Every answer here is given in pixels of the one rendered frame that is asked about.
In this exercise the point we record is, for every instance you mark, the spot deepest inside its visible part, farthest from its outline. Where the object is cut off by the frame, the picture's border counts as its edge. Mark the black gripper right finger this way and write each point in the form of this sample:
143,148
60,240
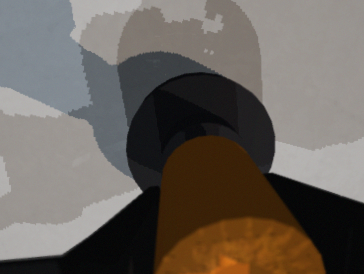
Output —
334,224

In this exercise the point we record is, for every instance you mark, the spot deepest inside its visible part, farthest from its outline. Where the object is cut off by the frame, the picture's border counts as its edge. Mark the orange cylinder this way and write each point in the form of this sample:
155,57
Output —
219,215

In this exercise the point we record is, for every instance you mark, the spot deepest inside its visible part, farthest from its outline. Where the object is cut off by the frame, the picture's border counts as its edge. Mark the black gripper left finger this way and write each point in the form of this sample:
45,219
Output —
125,244

